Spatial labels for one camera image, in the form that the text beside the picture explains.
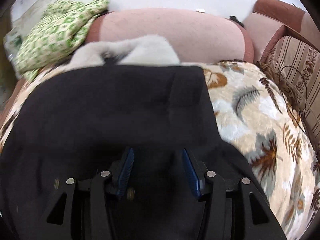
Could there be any black coat with fur collar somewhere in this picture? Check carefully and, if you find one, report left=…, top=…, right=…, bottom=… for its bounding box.
left=0, top=35, right=276, bottom=240

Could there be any floral leaf pattern blanket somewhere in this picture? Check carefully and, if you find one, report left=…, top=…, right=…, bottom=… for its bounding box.
left=1, top=62, right=319, bottom=239

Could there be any striped beige sofa cushion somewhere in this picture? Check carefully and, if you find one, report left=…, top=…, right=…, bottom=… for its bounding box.
left=257, top=36, right=319, bottom=151

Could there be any pink headboard cushion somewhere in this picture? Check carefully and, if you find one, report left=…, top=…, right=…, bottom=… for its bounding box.
left=86, top=8, right=254, bottom=63

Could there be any green white patterned pillow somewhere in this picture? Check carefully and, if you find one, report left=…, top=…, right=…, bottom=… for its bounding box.
left=15, top=0, right=109, bottom=80

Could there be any pink side cushion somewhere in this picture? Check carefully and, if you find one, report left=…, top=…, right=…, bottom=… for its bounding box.
left=239, top=0, right=317, bottom=63

